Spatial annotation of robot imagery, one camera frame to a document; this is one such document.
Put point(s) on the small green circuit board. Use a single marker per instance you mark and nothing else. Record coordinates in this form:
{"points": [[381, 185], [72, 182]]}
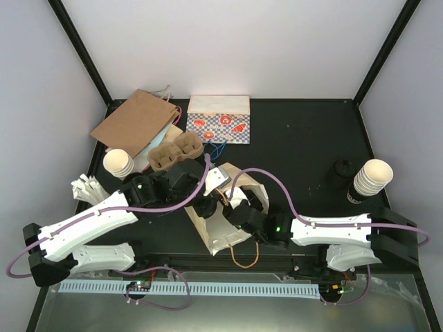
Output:
{"points": [[138, 286]]}

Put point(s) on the light blue paper bag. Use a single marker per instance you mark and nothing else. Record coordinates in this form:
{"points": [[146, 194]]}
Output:
{"points": [[168, 134]]}

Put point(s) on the left white cup stack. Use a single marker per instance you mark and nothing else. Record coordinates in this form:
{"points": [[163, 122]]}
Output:
{"points": [[118, 163]]}

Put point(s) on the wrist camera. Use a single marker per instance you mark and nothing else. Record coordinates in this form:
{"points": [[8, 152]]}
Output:
{"points": [[236, 197], [216, 178]]}

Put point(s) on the light blue cable duct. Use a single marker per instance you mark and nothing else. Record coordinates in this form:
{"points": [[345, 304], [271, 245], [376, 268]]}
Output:
{"points": [[89, 286]]}

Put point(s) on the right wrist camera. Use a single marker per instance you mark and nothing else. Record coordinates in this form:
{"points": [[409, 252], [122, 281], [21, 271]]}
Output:
{"points": [[236, 197]]}

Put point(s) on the white cup stack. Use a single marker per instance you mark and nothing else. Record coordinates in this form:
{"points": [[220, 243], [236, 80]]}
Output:
{"points": [[118, 163], [374, 175]]}

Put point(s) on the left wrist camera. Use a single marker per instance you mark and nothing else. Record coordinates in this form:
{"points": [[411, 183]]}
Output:
{"points": [[216, 178]]}

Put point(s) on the crumpled white paper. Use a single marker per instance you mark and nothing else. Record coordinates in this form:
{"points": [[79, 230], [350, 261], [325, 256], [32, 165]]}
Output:
{"points": [[89, 190]]}

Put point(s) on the black frame post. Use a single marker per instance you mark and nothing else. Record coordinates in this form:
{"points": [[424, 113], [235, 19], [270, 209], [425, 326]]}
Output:
{"points": [[69, 28], [384, 52]]}

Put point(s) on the right white cup stack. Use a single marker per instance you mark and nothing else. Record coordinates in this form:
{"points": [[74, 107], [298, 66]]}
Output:
{"points": [[374, 175]]}

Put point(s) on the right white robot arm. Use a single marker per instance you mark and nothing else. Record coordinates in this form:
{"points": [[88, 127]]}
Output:
{"points": [[380, 237]]}

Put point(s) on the right black frame post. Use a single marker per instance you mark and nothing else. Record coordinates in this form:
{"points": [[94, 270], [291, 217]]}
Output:
{"points": [[384, 52]]}

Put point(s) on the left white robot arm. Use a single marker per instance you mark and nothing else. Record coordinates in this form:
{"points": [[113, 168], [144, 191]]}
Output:
{"points": [[57, 251]]}

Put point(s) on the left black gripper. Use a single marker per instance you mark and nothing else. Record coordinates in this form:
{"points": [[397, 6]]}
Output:
{"points": [[202, 209]]}

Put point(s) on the cream paper bag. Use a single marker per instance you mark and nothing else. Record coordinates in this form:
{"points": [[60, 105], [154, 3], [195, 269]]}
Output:
{"points": [[223, 229]]}

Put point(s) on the left black frame post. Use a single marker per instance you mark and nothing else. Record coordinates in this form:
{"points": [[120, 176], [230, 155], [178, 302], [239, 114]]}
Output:
{"points": [[69, 28]]}

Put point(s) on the brown kraft paper bag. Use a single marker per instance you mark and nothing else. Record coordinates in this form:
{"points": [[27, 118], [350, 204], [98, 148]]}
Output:
{"points": [[135, 123]]}

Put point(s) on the blue checkered bakery bag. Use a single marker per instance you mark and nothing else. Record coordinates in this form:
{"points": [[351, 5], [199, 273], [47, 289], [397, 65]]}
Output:
{"points": [[219, 120]]}

